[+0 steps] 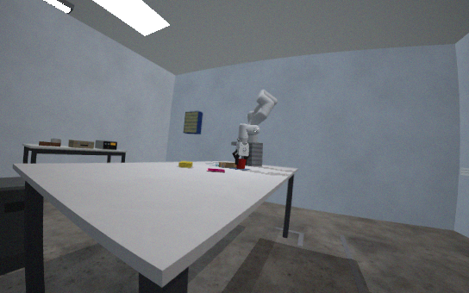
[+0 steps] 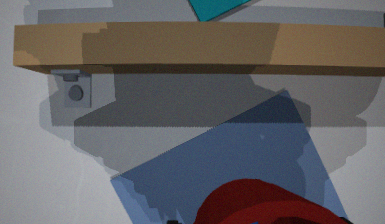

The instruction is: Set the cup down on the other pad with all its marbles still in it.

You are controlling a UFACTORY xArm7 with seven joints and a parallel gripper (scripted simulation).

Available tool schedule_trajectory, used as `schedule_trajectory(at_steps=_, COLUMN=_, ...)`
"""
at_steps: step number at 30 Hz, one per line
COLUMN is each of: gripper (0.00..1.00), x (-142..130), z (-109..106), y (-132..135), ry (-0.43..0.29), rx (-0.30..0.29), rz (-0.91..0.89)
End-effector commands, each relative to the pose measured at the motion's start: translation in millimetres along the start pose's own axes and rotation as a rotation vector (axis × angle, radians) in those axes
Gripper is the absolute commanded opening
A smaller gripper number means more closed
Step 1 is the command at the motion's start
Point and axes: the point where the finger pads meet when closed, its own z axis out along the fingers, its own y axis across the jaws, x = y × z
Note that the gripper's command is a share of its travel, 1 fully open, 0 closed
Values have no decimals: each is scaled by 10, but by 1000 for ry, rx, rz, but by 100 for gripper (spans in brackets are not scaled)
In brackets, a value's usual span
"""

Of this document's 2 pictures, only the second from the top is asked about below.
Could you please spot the dark red cup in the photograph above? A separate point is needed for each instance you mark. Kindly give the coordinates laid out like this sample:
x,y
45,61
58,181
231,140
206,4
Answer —
x,y
245,201

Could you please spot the grey metal l-bracket with screws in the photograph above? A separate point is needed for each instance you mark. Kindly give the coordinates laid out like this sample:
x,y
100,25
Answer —
x,y
77,88

